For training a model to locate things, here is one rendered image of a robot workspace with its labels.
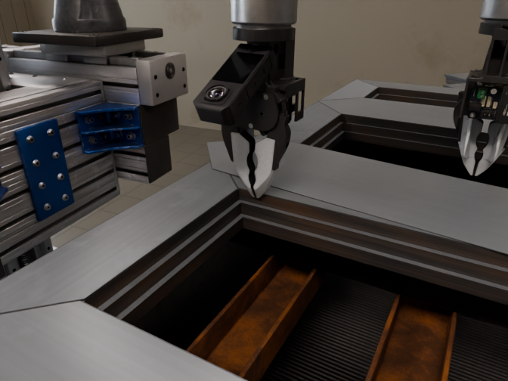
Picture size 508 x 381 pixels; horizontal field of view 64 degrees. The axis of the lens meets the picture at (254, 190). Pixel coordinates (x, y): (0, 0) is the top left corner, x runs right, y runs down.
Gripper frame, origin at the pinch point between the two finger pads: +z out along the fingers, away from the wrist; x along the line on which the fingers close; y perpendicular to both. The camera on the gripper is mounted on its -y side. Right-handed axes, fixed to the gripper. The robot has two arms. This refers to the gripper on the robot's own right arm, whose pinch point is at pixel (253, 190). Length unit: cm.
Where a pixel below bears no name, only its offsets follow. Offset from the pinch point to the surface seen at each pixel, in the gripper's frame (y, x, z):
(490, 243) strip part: 2.1, -27.8, 0.6
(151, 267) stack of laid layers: -17.0, 2.9, 2.6
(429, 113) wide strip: 56, -14, 0
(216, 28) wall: 254, 177, 1
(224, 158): 9.3, 10.7, 0.6
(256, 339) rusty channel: -5.7, -3.7, 19.4
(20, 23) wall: 216, 377, 1
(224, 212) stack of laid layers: -3.2, 2.6, 2.5
